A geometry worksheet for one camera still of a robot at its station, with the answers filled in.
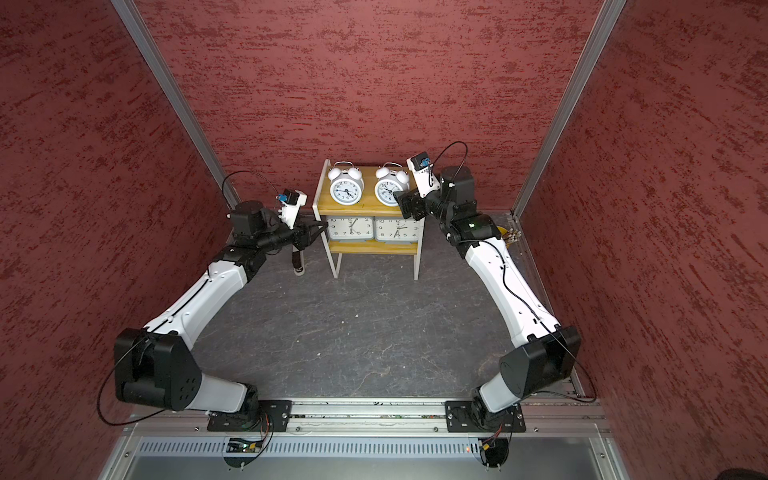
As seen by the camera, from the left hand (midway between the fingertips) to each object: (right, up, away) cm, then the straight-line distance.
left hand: (321, 225), depth 80 cm
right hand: (+24, +9, -5) cm, 26 cm away
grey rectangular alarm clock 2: (+21, -1, +8) cm, 22 cm away
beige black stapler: (-13, -12, +20) cm, 27 cm away
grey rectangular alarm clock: (+7, -1, +9) cm, 11 cm away
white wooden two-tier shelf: (+13, +5, -2) cm, 14 cm away
